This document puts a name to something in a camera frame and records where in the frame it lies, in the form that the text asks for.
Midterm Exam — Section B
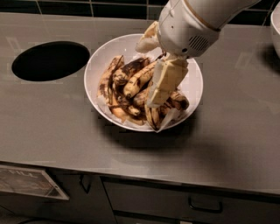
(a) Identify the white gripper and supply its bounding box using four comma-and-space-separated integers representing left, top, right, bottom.
136, 0, 220, 108

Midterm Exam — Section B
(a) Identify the long spotted top banana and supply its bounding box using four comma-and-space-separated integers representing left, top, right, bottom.
143, 81, 170, 131

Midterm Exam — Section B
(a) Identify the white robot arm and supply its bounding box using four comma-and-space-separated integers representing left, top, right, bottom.
136, 0, 261, 108

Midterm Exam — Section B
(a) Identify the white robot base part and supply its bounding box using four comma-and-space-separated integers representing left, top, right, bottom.
270, 2, 280, 59

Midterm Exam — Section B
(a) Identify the spotted banana with stem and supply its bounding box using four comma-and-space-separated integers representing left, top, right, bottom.
123, 61, 157, 99

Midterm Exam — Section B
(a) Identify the small dark banana left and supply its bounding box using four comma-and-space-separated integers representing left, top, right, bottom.
113, 57, 150, 86

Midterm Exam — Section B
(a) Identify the right short spotted banana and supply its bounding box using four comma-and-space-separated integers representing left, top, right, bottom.
168, 91, 189, 110

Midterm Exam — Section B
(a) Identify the white ceramic bowl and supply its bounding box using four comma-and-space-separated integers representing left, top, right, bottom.
84, 34, 203, 132

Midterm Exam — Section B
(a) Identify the left curved spotted banana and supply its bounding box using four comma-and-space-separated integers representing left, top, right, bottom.
97, 55, 124, 105

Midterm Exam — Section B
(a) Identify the bottom curved yellow banana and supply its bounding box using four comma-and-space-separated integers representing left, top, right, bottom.
108, 87, 147, 127

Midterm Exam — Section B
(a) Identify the round black counter hole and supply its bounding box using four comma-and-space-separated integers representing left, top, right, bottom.
11, 41, 90, 81

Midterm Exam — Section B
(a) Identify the grey cabinet drawer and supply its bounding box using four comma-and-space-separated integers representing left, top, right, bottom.
102, 178, 280, 224

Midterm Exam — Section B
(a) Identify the framed label sign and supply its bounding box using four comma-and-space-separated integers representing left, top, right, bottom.
0, 164, 69, 200

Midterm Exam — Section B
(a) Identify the black cabinet door handle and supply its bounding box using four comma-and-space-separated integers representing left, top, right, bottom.
79, 174, 91, 193

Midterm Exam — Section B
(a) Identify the black drawer handle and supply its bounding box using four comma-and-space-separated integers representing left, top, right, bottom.
188, 196, 223, 214

